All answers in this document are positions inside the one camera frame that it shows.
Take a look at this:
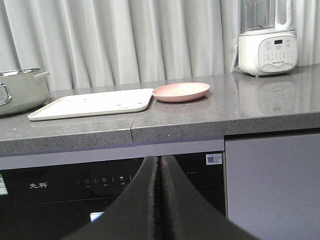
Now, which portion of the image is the grey white curtain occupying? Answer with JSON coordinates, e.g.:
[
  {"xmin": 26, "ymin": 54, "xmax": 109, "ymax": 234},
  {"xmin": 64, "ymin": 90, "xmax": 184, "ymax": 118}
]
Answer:
[{"xmin": 0, "ymin": 0, "xmax": 320, "ymax": 92}]

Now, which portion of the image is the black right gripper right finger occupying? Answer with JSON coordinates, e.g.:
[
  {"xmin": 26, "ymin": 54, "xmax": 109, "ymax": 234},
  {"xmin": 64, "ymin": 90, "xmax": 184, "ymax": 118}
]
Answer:
[{"xmin": 159, "ymin": 155, "xmax": 257, "ymax": 240}]

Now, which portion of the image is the green energy label sticker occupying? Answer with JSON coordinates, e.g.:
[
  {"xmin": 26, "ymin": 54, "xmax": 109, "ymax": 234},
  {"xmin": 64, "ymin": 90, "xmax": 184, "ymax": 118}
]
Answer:
[{"xmin": 0, "ymin": 177, "xmax": 8, "ymax": 196}]

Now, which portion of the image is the cream bear serving tray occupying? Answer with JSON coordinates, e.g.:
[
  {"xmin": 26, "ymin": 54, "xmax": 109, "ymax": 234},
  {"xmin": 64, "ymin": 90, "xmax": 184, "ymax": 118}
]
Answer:
[{"xmin": 28, "ymin": 88, "xmax": 153, "ymax": 121}]

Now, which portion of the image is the pale green electric pot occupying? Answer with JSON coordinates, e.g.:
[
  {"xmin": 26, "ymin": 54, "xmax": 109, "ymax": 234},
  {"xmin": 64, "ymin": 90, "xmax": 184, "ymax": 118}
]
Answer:
[{"xmin": 0, "ymin": 68, "xmax": 50, "ymax": 116}]

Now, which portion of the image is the grey cabinet door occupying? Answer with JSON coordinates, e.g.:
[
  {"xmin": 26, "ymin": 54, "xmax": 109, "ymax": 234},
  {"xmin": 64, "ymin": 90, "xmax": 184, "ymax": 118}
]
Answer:
[{"xmin": 225, "ymin": 134, "xmax": 320, "ymax": 240}]

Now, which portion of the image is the pink round plate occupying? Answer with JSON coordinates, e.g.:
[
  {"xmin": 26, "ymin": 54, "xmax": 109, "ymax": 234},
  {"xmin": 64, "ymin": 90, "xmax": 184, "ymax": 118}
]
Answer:
[{"xmin": 152, "ymin": 82, "xmax": 211, "ymax": 103}]

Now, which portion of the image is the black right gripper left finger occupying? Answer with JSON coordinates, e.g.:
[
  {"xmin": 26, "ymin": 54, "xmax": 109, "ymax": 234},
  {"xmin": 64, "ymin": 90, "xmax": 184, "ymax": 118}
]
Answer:
[{"xmin": 64, "ymin": 156, "xmax": 158, "ymax": 240}]

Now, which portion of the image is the black disinfection cabinet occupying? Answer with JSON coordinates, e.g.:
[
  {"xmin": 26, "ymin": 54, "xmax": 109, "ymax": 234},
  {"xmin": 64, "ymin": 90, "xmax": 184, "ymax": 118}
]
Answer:
[{"xmin": 0, "ymin": 151, "xmax": 227, "ymax": 240}]

